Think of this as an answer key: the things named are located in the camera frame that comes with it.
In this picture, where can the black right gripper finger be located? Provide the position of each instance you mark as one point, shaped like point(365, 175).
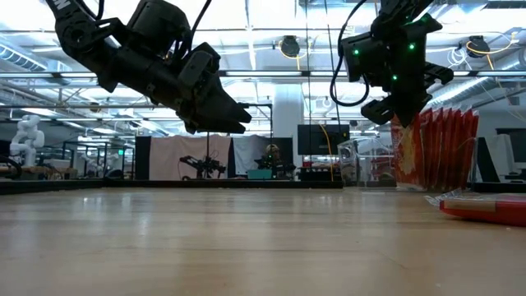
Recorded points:
point(411, 109)

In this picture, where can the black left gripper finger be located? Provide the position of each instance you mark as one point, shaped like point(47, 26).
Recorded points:
point(218, 126)
point(226, 109)

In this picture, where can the clear plastic basket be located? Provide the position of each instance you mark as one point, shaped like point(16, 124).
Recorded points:
point(357, 162)

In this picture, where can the dark background robot arm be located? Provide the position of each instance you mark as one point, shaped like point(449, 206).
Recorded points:
point(279, 166)
point(203, 166)

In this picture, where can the pink curtain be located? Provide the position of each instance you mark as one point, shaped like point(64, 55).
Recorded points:
point(172, 158)

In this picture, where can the person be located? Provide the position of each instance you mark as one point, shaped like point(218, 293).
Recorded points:
point(272, 150)

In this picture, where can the white pillar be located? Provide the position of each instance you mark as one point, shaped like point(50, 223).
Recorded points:
point(287, 115)

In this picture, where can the teal box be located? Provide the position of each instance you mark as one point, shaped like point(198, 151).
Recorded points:
point(259, 174)

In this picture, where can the black divider panel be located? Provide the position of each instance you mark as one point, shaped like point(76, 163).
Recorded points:
point(142, 158)
point(487, 160)

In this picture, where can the black monitor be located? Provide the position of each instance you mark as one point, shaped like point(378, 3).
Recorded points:
point(316, 140)

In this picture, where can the black stand frame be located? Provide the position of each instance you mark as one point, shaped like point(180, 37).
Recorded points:
point(269, 119)

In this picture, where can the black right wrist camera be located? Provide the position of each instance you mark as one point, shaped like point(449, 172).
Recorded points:
point(363, 57)

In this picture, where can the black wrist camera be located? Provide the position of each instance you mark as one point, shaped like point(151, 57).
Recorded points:
point(363, 57)
point(158, 24)

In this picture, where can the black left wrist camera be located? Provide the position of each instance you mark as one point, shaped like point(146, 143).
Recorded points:
point(158, 24)

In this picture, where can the black aluminium table frame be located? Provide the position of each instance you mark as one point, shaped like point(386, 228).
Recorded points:
point(61, 186)

